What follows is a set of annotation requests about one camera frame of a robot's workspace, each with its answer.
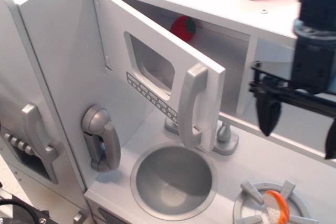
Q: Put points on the white toy kitchen cabinet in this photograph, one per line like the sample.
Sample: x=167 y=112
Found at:
x=52 y=56

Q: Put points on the grey toy fridge handle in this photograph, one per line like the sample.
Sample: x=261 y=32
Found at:
x=41 y=132

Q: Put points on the grey fridge dispenser panel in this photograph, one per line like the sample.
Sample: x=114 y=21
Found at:
x=25 y=155

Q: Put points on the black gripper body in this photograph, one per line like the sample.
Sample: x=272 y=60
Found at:
x=299 y=82

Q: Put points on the white toy microwave door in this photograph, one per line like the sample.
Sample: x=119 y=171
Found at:
x=181 y=82

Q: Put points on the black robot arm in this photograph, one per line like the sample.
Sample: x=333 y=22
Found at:
x=316 y=18

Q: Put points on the grey toy faucet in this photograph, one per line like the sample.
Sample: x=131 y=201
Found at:
x=226 y=140

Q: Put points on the red toy strawberry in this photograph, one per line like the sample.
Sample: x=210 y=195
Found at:
x=184 y=28

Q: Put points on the grey round toy sink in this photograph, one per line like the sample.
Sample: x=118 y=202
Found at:
x=172 y=183

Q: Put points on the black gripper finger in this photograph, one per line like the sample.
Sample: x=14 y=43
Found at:
x=268 y=111
x=330 y=145

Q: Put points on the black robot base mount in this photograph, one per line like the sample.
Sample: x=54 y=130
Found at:
x=14 y=210

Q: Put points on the orange salmon sushi toy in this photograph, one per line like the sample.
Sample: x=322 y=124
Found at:
x=277 y=207

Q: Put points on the grey toy stove burner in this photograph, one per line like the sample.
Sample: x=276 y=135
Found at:
x=249 y=205

